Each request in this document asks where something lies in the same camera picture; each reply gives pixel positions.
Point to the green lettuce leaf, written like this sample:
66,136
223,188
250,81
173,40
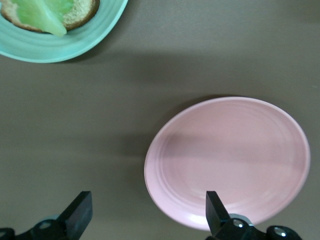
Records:
40,15

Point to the pink plate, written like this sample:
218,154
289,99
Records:
227,155

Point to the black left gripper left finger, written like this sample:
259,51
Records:
75,217

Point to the green plate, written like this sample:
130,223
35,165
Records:
50,47

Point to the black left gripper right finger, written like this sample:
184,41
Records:
216,217

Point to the toast bread slice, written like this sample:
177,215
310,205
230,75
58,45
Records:
80,15

